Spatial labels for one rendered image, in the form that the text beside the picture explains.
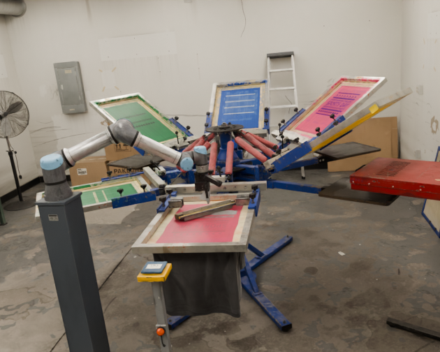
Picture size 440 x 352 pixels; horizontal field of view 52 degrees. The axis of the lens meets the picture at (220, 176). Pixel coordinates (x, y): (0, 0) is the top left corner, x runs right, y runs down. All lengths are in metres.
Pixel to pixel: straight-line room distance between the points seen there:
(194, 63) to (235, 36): 0.72
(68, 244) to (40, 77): 5.38
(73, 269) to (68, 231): 0.23
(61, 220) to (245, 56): 4.68
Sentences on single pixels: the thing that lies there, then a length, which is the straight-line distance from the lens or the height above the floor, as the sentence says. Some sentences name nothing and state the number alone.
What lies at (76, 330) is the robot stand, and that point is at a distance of 2.91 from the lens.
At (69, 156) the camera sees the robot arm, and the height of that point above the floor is 1.40.
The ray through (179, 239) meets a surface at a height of 0.95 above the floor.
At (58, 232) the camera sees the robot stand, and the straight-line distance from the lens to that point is 2.63.
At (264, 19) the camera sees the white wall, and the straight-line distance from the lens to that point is 6.71.
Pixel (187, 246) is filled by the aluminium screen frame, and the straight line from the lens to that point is 2.24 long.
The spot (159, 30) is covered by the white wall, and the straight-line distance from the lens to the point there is 6.97.
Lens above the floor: 1.91
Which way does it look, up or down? 16 degrees down
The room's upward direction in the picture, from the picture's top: 6 degrees counter-clockwise
